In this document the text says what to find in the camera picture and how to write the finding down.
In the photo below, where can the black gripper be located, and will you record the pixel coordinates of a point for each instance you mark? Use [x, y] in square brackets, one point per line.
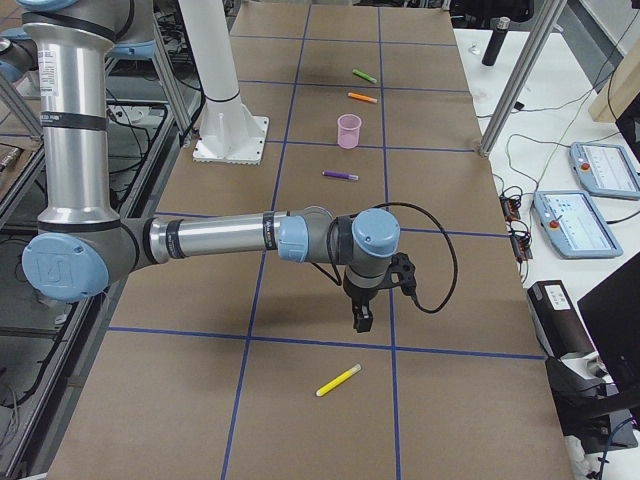
[360, 295]

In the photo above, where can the yellow highlighter pen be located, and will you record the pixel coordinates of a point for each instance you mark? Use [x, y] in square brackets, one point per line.
[337, 381]

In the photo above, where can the purple highlighter pen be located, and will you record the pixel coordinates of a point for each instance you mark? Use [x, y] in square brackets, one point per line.
[340, 175]

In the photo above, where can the green highlighter pen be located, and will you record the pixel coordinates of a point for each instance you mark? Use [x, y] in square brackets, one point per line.
[360, 74]

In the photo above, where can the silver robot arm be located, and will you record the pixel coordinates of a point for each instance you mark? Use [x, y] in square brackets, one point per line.
[83, 245]
[19, 54]

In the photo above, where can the pink mesh pen holder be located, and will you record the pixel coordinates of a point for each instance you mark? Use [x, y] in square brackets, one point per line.
[348, 130]

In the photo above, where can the black rectangular device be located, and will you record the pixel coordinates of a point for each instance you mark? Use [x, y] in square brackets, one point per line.
[558, 327]

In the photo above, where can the near teach pendant tablet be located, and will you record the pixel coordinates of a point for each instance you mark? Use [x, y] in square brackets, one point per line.
[574, 225]

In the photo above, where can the teach pendant tablet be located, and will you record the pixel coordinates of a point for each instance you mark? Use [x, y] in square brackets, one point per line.
[605, 170]
[574, 225]

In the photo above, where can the black monitor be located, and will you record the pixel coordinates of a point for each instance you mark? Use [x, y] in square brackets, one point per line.
[610, 312]

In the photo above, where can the far teach pendant tablet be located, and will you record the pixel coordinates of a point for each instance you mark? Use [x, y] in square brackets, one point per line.
[605, 170]

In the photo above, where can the black water bottle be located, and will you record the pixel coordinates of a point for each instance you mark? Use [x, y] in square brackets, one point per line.
[496, 41]

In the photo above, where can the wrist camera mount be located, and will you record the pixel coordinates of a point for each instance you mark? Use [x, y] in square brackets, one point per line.
[401, 274]

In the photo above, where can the white pedestal base plate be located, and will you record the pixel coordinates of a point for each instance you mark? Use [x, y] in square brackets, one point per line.
[229, 133]

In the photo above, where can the aluminium frame post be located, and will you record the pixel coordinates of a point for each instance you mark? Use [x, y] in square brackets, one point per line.
[529, 55]

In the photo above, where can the white pedestal column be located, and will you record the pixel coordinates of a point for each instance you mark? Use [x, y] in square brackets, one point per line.
[207, 30]

